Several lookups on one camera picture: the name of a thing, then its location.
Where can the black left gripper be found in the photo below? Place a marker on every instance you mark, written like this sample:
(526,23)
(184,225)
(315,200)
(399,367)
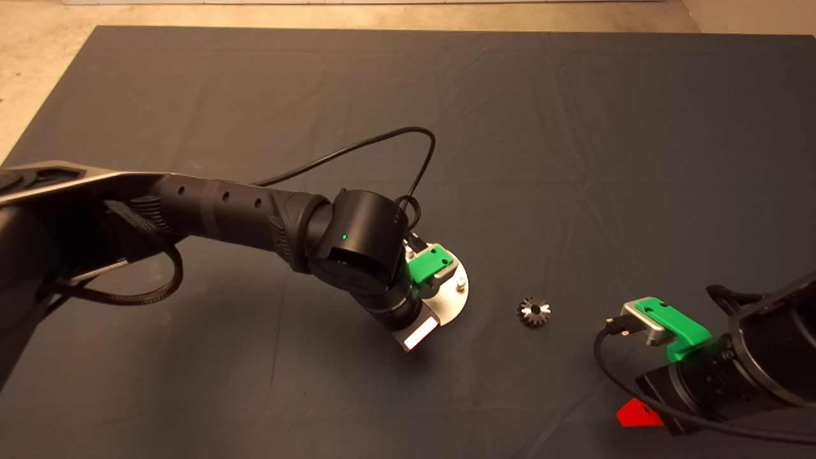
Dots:
(398,309)

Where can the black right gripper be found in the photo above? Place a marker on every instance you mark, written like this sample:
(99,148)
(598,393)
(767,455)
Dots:
(701,382)

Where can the round metal carrier plate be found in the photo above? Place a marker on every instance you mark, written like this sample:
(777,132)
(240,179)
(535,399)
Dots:
(456,305)

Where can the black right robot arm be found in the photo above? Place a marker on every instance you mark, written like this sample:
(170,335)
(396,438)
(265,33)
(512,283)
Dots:
(778,344)

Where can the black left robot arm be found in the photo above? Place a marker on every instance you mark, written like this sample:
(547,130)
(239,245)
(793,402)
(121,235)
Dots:
(223,204)

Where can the small steel planetary gear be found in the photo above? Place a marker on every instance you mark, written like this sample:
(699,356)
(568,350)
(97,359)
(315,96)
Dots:
(534,312)

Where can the dark grey table cloth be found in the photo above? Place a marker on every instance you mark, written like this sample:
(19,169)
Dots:
(510,95)

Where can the green left camera mount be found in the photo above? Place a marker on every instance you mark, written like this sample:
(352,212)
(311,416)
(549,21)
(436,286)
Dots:
(430,262)

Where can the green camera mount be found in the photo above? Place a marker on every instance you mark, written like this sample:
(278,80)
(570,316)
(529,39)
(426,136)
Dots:
(430,262)
(679,328)

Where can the silver left camera box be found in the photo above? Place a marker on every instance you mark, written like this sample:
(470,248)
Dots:
(447,274)

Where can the silver camera box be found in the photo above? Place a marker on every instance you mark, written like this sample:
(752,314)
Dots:
(641,322)
(447,274)

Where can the silver right camera box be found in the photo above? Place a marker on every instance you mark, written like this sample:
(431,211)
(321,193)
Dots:
(641,322)

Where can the green right camera mount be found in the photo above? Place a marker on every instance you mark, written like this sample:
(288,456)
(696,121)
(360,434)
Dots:
(679,328)

